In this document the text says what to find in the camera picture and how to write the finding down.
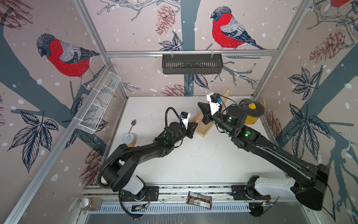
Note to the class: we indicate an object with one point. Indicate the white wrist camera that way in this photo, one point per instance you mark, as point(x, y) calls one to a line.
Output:
point(185, 118)
point(214, 100)

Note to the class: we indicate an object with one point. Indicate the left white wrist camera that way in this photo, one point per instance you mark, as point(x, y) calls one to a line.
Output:
point(185, 118)

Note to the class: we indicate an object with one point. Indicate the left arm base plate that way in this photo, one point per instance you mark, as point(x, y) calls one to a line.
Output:
point(148, 193)

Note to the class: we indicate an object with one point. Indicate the black round fixture under rail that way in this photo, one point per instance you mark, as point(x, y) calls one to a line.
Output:
point(256, 209)

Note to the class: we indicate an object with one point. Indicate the dark snack wrapper packet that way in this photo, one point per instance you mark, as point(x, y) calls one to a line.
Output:
point(199, 200)

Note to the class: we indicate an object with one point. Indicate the yellow pot with black lid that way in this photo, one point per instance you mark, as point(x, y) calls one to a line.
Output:
point(253, 109)

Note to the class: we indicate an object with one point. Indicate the glass jar with metal lid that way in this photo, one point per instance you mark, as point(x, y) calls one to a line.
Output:
point(90, 204)

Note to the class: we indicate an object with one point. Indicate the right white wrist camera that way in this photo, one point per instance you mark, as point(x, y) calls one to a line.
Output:
point(214, 100)

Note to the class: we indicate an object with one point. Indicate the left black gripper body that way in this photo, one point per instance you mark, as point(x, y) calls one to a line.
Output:
point(182, 135)

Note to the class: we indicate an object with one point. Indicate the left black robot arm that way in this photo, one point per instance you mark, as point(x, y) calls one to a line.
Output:
point(117, 170)

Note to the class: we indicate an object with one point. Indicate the wooden jewelry display stand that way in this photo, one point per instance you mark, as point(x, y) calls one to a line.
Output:
point(202, 129)

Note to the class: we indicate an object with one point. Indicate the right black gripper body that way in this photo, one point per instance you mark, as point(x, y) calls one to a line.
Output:
point(221, 120)

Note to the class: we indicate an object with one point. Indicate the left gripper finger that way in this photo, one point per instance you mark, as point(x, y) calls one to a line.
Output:
point(191, 133)
point(191, 127)

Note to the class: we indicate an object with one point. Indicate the black hanging wire basket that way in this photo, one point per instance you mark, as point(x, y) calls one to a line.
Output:
point(206, 64)

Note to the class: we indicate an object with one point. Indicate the yellow can with white lid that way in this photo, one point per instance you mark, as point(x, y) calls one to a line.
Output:
point(130, 140)

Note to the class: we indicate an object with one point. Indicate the white mesh wall shelf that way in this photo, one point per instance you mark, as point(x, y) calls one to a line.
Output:
point(90, 122)

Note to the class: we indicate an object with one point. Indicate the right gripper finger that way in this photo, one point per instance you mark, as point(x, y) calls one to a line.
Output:
point(207, 118)
point(205, 108)

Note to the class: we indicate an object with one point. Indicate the small electronics board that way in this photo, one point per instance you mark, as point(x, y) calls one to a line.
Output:
point(138, 208)

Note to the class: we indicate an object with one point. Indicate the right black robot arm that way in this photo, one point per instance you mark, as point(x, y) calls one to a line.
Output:
point(311, 181)

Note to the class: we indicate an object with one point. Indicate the metal spoon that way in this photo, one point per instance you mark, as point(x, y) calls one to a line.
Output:
point(133, 123)

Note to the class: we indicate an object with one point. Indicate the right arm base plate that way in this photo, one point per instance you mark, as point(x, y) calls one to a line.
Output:
point(242, 192)

